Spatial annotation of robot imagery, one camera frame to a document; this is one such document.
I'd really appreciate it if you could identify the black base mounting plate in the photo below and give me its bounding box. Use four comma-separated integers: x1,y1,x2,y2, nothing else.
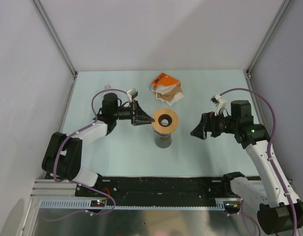
75,172,243,207

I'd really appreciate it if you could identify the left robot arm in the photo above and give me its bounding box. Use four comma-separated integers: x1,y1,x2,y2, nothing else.
42,88,155,196

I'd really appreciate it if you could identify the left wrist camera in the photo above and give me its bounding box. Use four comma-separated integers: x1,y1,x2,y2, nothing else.
127,88,138,101

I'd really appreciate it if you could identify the orange coffee filter package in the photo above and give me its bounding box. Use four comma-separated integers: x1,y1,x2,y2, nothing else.
151,72,180,87

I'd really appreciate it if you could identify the left aluminium frame post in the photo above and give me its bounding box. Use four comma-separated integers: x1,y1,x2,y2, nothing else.
31,0,78,79

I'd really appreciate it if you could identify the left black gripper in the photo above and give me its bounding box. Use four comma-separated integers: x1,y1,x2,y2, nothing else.
113,100,154,126

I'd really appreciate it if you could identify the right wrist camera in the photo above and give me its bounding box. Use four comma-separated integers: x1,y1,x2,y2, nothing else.
211,94,227,116

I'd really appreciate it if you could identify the glass carafe with coffee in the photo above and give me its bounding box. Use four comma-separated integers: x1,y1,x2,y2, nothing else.
154,131,172,148

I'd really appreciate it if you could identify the grey slotted cable duct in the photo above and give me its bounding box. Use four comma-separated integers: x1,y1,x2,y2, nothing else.
38,198,227,211

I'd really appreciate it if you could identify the aluminium frame post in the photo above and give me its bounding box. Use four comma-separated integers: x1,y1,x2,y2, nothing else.
246,0,294,79
31,0,78,79

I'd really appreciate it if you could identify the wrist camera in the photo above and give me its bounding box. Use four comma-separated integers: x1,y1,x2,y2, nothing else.
127,88,138,101
211,94,227,116

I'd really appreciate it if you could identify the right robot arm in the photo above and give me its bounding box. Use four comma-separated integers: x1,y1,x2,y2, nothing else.
190,95,303,235

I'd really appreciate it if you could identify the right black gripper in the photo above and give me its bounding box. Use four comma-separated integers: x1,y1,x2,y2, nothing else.
190,109,239,140

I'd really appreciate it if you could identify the stack of paper filters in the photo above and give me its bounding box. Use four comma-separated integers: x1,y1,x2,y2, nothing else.
151,82,184,106

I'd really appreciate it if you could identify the aluminium extrusion rail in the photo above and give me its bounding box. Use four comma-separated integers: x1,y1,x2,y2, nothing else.
30,178,80,197

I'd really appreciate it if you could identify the right aluminium frame post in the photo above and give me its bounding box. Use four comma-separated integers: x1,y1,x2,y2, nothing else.
246,0,294,79

